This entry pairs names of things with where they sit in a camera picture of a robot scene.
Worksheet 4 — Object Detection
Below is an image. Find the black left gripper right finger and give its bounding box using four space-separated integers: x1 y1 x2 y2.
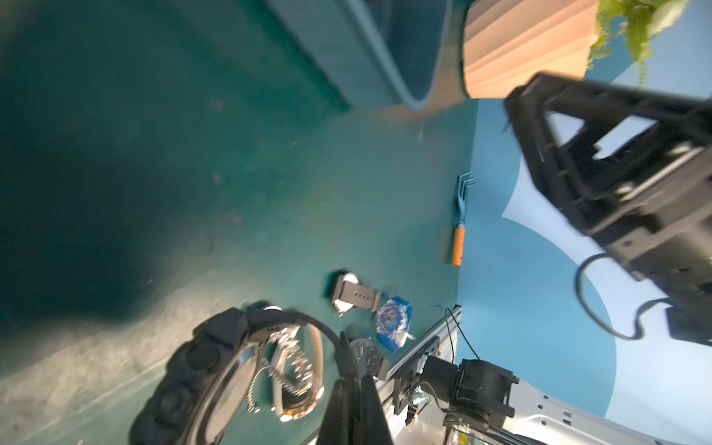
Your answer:
359 376 394 445

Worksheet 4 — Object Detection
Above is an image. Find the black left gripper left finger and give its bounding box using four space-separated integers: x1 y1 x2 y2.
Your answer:
316 332 361 444

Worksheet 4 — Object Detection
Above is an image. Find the black rugged digital watch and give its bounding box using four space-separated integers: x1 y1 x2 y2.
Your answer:
129 308 356 444

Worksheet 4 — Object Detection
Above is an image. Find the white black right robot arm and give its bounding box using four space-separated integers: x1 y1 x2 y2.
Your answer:
504 72 711 346

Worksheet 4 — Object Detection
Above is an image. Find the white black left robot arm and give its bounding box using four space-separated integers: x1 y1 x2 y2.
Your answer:
316 335 662 444

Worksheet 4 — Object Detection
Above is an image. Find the small black watch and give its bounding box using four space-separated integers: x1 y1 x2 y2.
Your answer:
350 337 390 380

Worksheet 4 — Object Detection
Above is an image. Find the blue plastic storage box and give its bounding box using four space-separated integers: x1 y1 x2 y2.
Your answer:
267 0 452 111

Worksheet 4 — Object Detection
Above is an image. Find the blue garden fork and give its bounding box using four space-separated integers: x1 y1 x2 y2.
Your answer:
451 172 477 267

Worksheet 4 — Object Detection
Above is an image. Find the terracotta pot with flowers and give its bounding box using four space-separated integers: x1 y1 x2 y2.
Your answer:
462 0 688 99

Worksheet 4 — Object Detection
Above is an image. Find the white strap chain watch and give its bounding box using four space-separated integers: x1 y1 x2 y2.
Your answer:
247 324 324 423

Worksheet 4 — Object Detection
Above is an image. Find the dark grey strap watch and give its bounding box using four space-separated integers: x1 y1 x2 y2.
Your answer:
330 272 382 316

